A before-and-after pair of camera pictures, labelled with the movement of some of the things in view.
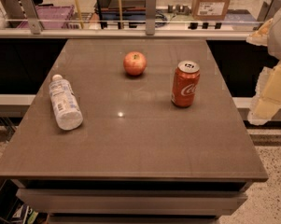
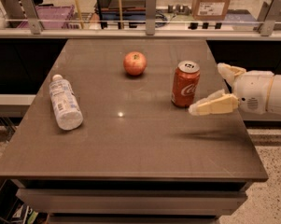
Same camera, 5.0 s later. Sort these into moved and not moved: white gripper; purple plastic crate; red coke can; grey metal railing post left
Moved: white gripper
Not moved: red coke can; purple plastic crate; grey metal railing post left
